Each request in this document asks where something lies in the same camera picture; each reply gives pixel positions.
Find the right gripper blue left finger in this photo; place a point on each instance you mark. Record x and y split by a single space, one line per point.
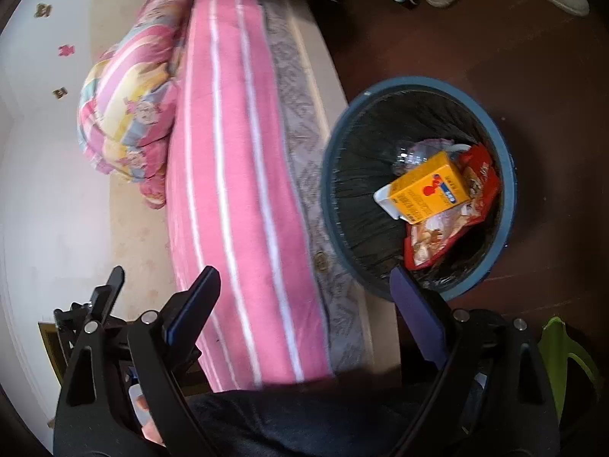
185 314

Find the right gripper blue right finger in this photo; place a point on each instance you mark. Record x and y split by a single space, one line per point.
424 324

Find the red snack wrapper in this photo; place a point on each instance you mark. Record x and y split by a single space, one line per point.
428 241

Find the clear plastic bottle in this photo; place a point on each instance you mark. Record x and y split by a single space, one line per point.
412 154

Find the blue trash bin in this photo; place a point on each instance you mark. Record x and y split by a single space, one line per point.
417 175

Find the black trash bag liner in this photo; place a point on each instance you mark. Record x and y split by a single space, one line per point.
359 160

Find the left hand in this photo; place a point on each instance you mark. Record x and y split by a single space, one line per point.
149 429

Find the dark clothed leg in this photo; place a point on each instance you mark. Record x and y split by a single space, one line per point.
353 414

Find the green plant leaf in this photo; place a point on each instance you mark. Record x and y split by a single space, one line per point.
557 349

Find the colourful cartoon quilt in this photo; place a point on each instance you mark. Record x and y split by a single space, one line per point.
128 102

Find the pink striped bed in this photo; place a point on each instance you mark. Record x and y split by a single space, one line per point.
287 312

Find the brown bear wall sticker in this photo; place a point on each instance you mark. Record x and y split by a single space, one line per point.
60 93

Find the pink bear wall sticker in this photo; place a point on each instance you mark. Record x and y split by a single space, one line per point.
66 50

